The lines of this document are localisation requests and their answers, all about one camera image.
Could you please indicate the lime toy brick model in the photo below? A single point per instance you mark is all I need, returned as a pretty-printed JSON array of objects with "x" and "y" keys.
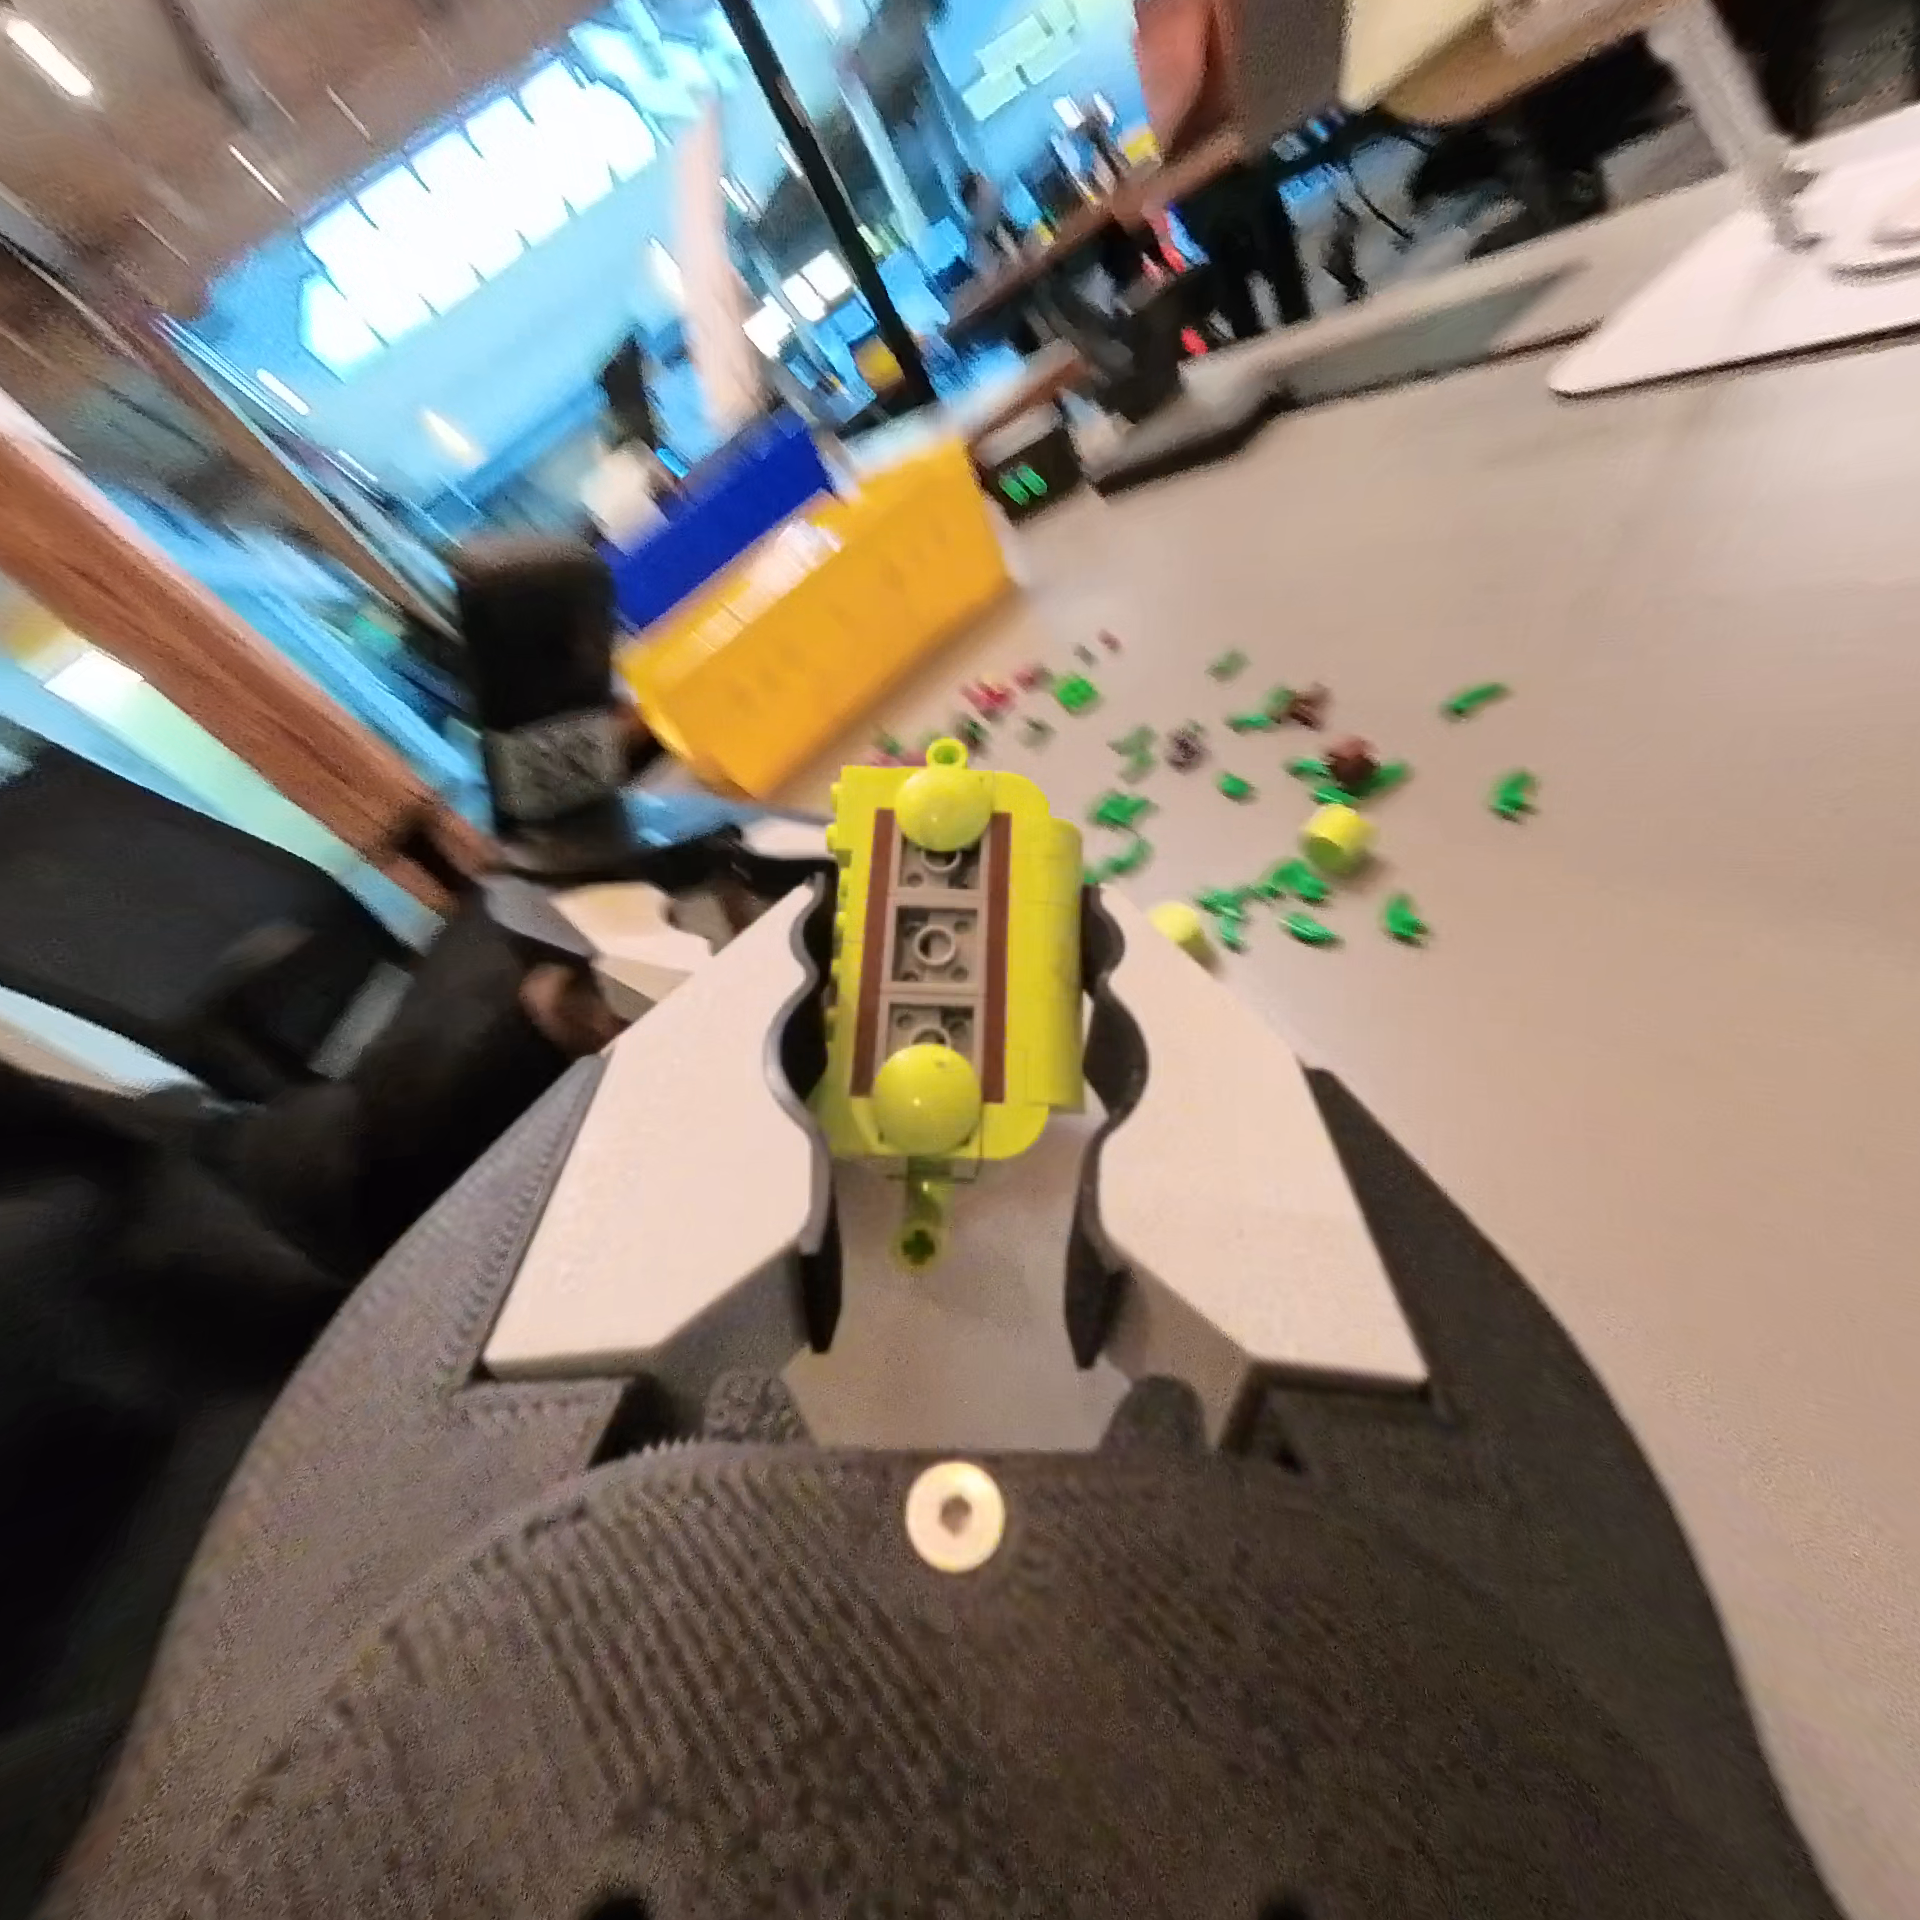
[{"x": 1036, "y": 973}]

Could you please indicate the blue plastic bin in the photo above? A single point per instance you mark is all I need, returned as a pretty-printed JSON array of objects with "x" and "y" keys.
[{"x": 720, "y": 524}]

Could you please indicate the small black box green lights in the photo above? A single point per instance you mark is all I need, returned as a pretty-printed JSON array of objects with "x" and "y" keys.
[{"x": 1031, "y": 473}]

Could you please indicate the dark grey flat pad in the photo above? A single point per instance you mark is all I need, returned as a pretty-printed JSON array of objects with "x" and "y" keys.
[{"x": 1348, "y": 346}]

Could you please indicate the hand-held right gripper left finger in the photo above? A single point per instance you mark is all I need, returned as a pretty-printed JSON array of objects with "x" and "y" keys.
[{"x": 674, "y": 1170}]

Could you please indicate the person's black jacket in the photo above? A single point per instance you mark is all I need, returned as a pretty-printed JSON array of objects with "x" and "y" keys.
[{"x": 182, "y": 1276}]

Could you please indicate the pile of green brick pieces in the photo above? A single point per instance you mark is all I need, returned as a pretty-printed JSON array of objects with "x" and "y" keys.
[{"x": 1289, "y": 884}]

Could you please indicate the black pole lamp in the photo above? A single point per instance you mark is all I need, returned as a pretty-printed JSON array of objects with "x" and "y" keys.
[{"x": 825, "y": 194}]

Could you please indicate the yellow plastic bin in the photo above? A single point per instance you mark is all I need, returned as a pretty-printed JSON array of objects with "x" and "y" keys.
[{"x": 839, "y": 629}]

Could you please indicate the wooden post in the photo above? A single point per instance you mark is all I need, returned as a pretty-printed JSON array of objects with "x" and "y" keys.
[{"x": 224, "y": 660}]

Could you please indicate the lime round brick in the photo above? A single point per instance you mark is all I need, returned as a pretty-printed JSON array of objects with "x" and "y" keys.
[
  {"x": 1180, "y": 931},
  {"x": 1337, "y": 840}
]

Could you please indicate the brown brick piece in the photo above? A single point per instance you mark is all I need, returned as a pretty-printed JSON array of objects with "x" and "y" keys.
[{"x": 1353, "y": 759}]

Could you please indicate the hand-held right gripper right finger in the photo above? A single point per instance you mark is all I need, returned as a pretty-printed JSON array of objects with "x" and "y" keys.
[{"x": 1260, "y": 1201}]

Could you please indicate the white book stand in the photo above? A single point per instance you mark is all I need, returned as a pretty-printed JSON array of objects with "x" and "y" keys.
[{"x": 1723, "y": 300}]

